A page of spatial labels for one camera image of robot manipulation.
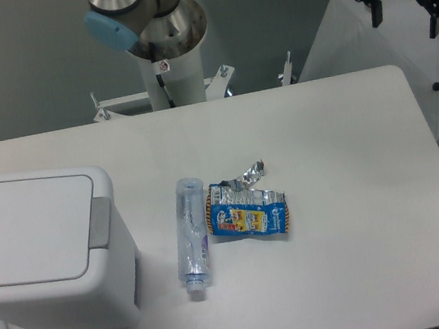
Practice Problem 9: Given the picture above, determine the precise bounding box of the white push-lid trash can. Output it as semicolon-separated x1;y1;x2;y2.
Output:
0;166;141;329

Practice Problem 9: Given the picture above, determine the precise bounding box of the white superior umbrella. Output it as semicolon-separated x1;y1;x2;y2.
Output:
300;0;439;137

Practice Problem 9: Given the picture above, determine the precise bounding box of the blue foil snack wrapper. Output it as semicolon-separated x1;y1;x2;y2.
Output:
205;160;290;237

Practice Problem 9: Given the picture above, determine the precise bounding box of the clear crushed plastic bottle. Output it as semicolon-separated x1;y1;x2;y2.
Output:
175;177;211;301

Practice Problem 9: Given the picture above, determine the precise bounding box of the white metal base frame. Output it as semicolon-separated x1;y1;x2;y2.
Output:
87;49;300;124

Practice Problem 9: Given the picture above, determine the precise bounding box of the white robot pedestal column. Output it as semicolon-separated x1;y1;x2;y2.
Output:
132;46;206;108

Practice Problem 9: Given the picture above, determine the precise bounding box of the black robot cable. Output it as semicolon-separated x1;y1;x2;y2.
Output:
147;40;177;111

